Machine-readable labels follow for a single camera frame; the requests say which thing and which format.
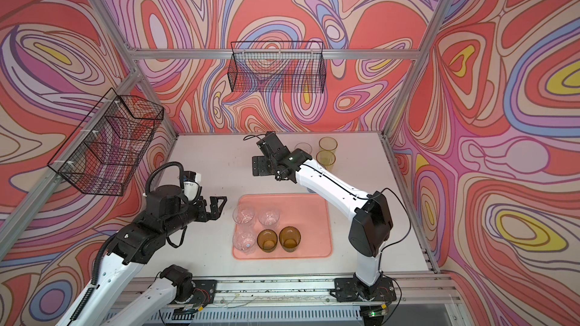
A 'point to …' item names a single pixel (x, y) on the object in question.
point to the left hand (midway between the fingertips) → (218, 198)
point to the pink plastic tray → (309, 213)
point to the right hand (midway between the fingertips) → (266, 170)
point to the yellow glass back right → (328, 143)
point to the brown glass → (267, 240)
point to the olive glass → (289, 238)
